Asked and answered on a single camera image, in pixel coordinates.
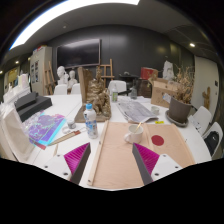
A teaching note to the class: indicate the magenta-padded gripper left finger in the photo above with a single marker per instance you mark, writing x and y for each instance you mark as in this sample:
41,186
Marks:
75,160

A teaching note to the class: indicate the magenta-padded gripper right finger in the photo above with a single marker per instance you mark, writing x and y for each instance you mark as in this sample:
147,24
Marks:
148,160

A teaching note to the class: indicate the blue-capped white drink bottle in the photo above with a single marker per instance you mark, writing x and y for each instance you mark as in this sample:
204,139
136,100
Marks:
91,125

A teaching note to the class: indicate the flat round red coaster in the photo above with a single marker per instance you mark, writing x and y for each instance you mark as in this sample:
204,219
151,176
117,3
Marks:
157,140

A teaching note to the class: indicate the wooden paint brushes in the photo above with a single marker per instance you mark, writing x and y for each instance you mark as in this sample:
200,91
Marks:
65,137

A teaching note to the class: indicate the white ceramic mug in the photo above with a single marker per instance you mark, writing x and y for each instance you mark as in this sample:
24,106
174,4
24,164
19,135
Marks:
135,136

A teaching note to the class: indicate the gold stick in mug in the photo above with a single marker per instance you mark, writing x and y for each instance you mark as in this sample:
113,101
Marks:
138,127

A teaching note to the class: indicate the small paint jar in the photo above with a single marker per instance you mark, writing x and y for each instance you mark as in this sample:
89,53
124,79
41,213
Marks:
71,124

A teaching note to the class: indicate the yellow tag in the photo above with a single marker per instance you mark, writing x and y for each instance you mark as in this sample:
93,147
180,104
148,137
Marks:
159,122

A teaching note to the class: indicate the grey plant saucer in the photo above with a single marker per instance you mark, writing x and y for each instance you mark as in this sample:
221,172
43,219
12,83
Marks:
173,122

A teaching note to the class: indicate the grey printed newspaper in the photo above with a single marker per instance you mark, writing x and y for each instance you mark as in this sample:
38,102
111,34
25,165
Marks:
135,111

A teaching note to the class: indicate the grey pot with dried plant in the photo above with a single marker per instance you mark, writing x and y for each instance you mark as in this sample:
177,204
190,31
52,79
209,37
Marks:
179,111

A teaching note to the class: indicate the loose papers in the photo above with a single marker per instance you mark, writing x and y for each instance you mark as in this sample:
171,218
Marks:
195,124

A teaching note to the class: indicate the black flat box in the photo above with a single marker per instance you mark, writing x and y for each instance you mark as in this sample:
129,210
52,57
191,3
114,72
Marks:
26,100
35,110

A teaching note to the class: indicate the white canvas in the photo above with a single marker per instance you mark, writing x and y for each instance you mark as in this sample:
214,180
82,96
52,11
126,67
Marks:
15,133

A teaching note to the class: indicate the brown cardboard box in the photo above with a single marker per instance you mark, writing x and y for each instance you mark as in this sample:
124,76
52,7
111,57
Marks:
160,95

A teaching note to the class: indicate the dark glass jug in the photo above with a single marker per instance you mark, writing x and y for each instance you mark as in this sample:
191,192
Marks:
133,93

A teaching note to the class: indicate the white chair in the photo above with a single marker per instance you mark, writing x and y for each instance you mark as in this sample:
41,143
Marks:
60,90
216,128
117,87
76,89
204,115

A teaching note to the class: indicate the white spray bottle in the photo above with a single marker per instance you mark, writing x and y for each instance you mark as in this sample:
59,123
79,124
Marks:
114,95

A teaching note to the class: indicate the white plaster bust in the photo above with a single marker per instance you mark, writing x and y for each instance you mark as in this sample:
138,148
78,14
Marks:
72,79
61,75

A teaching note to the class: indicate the wooden figure statue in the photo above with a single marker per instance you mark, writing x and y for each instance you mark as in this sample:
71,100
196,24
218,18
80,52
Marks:
206,98

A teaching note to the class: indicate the red box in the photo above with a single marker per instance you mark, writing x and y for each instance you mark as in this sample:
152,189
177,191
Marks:
148,73

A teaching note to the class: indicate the white plastic bag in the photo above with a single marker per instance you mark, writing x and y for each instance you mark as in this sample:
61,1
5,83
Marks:
168,70

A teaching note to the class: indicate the white cabinet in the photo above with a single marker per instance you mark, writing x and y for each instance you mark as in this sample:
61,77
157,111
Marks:
40,71

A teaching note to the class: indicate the round ceiling light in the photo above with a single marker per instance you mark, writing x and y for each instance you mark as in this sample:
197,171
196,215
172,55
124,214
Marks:
192,45

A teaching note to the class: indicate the bright ceiling light panel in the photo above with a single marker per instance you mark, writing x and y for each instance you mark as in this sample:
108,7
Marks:
50,16

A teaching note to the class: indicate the black wall television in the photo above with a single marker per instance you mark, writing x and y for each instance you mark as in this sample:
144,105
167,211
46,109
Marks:
78,53

